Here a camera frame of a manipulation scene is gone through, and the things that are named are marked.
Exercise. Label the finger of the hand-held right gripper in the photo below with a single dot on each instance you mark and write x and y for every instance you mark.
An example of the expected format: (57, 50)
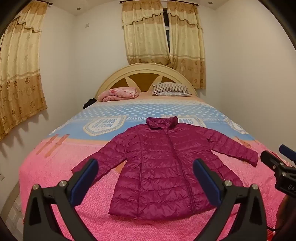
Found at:
(288, 151)
(269, 160)

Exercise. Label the bed with jeans-print cover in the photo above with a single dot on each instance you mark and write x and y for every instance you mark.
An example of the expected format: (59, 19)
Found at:
(57, 162)

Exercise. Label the wide beige floral curtain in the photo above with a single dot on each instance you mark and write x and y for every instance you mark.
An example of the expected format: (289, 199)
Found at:
(20, 81)

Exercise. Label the cream wooden headboard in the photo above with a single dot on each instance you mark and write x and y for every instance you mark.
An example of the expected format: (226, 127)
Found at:
(120, 74)

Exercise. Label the beige floral curtain panel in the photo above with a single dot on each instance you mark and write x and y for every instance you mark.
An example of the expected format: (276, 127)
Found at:
(145, 34)
(187, 46)

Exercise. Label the dark cloth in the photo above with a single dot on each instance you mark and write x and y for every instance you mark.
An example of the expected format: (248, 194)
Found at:
(90, 103)

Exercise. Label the pink floral folded blanket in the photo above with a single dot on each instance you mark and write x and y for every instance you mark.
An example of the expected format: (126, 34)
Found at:
(118, 93)

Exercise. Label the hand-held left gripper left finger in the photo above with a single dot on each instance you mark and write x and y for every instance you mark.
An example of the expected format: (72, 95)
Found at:
(83, 183)

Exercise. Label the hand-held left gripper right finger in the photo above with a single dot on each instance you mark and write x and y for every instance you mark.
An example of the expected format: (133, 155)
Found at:
(205, 180)

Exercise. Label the magenta puffer jacket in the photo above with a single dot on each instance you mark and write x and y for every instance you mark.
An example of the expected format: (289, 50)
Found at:
(161, 173)

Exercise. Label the dark window pane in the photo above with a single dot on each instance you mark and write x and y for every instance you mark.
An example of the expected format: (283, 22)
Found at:
(166, 27)

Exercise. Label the peach bed sheet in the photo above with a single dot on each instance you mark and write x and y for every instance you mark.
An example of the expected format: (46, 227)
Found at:
(145, 95)

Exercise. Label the striped pillow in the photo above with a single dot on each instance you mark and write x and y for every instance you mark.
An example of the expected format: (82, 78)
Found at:
(171, 89)

